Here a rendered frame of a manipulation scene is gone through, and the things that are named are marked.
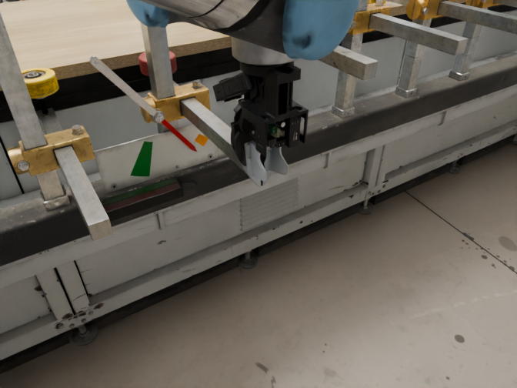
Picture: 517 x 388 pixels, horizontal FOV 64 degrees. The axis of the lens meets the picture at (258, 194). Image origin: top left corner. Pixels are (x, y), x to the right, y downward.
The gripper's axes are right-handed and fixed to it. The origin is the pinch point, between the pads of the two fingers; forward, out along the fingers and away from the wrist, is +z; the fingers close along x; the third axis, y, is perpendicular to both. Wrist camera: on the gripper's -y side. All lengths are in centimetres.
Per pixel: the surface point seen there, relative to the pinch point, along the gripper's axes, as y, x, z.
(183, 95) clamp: -27.0, -0.8, -4.3
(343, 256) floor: -35, 63, 83
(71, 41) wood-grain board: -65, -13, -7
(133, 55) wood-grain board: -48.1, -3.5, -7.0
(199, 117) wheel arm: -18.2, -1.5, -3.4
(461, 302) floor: 4, 84, 83
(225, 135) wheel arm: -9.6, -0.8, -3.4
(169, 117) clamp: -26.9, -4.3, -0.5
